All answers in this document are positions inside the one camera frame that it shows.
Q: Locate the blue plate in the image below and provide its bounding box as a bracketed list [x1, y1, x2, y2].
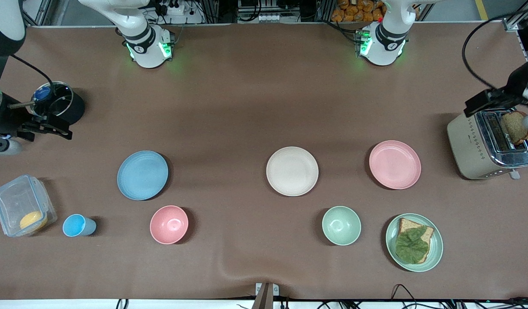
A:
[117, 150, 169, 201]

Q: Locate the pink plate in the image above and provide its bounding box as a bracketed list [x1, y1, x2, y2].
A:
[369, 140, 422, 190]

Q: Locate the brown toast slice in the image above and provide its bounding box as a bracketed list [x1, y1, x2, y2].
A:
[502, 111, 528, 145]

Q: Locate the beige steel toaster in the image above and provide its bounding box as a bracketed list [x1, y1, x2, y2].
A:
[447, 109, 528, 181]

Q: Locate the clear plastic container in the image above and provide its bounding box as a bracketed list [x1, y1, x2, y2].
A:
[0, 174, 57, 237]

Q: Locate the orange round food piece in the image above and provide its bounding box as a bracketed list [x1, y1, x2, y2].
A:
[19, 210, 48, 231]

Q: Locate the blue cup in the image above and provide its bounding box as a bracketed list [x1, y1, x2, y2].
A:
[62, 214, 97, 237]

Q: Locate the brown bread slice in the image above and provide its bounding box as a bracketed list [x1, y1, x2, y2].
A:
[395, 218, 434, 264]

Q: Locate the pink bowl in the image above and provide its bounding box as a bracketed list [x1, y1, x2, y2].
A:
[150, 205, 189, 245]

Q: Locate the green plate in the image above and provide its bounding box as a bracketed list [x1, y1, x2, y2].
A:
[385, 213, 444, 273]

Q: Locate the bag of orange buns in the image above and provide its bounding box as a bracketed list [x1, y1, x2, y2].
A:
[331, 0, 386, 23]

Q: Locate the green lettuce leaf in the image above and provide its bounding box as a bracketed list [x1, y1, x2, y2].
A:
[395, 227, 429, 264]

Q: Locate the white power strip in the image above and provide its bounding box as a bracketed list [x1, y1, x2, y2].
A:
[160, 0, 186, 16]

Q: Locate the green bowl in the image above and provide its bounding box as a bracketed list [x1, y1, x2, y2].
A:
[322, 206, 362, 246]

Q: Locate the brown table mat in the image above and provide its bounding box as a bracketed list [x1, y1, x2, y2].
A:
[0, 21, 528, 301]

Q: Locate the beige plate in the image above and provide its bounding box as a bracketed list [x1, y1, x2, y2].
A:
[266, 146, 319, 197]

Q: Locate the steel saucepan blue handle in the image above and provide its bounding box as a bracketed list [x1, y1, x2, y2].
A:
[9, 81, 85, 126]

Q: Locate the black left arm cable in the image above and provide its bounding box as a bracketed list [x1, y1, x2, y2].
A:
[462, 12, 528, 91]

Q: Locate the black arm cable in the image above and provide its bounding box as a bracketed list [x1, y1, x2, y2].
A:
[9, 54, 73, 116]
[462, 12, 528, 91]

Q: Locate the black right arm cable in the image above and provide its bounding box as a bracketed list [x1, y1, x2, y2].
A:
[9, 54, 73, 116]

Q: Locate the aluminium frame profile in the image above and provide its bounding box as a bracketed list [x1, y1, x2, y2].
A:
[502, 0, 528, 33]

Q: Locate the thin black looped cable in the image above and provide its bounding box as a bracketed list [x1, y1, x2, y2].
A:
[390, 283, 419, 309]

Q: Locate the grey metal clamp bracket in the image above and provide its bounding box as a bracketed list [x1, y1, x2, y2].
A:
[255, 282, 280, 309]

